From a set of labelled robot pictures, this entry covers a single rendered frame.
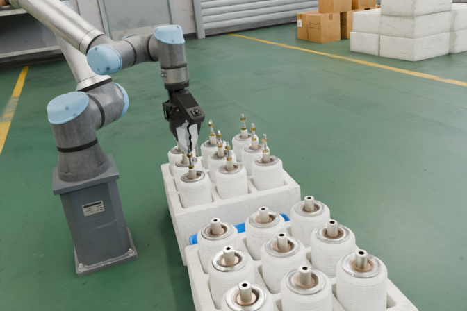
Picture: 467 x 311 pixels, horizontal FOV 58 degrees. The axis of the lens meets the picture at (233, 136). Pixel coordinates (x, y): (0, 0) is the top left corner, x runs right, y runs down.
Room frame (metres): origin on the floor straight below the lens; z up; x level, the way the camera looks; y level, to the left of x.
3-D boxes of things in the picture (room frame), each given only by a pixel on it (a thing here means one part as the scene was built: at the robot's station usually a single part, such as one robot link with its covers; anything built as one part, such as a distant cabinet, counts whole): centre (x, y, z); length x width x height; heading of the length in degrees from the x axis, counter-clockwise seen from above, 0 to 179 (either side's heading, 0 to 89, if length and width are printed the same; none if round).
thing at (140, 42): (1.20, 0.24, 0.64); 0.11 x 0.11 x 0.08; 63
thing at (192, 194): (1.16, 0.14, 0.16); 0.10 x 0.10 x 0.18
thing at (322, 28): (4.92, -1.16, 0.15); 0.30 x 0.24 x 0.30; 19
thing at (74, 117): (1.20, 0.46, 0.47); 0.13 x 0.12 x 0.14; 153
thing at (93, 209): (1.19, 0.46, 0.15); 0.19 x 0.19 x 0.30; 20
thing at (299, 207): (0.91, -0.17, 0.25); 0.08 x 0.08 x 0.01
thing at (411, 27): (3.63, -1.63, 0.27); 0.39 x 0.39 x 0.18; 21
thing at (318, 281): (0.65, -0.10, 0.25); 0.08 x 0.08 x 0.01
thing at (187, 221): (1.30, 0.05, 0.09); 0.39 x 0.39 x 0.18; 13
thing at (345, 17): (5.03, -1.47, 0.15); 0.30 x 0.24 x 0.30; 20
